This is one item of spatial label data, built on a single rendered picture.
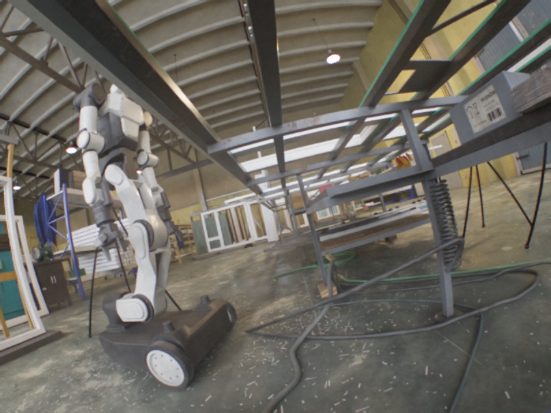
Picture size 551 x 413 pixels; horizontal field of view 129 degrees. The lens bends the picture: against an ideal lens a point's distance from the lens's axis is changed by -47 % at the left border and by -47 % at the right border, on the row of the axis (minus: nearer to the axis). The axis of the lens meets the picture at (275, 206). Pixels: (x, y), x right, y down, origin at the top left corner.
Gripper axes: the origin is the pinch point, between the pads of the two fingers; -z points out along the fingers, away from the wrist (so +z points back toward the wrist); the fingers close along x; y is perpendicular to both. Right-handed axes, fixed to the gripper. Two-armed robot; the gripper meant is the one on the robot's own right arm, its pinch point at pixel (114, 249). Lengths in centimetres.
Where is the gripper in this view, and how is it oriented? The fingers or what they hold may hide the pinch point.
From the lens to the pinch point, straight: 103.1
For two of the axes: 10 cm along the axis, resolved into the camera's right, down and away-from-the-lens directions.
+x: 8.9, -4.4, -1.3
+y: 1.6, 0.3, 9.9
